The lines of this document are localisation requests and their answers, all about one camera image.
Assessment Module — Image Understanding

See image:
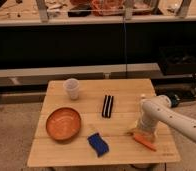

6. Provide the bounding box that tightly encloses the black white striped block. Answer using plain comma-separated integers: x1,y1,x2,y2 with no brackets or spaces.
101,95,114,118

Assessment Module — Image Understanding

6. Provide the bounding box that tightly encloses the orange round plate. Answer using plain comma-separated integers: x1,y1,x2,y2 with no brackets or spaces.
46,107,81,141

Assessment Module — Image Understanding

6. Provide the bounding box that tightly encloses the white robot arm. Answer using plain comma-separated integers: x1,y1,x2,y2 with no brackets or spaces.
137,95,196,143

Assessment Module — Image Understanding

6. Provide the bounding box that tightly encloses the blue sponge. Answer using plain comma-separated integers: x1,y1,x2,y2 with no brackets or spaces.
87,133,109,157

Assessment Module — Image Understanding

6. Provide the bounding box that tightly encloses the white plastic bottle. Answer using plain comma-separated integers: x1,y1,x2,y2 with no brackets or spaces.
140,94,147,116

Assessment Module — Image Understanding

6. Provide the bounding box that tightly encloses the wooden table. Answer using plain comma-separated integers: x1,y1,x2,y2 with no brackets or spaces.
28,79,180,167

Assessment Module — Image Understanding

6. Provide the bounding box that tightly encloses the black crate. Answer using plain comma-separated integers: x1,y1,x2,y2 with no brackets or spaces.
158,46,196,75

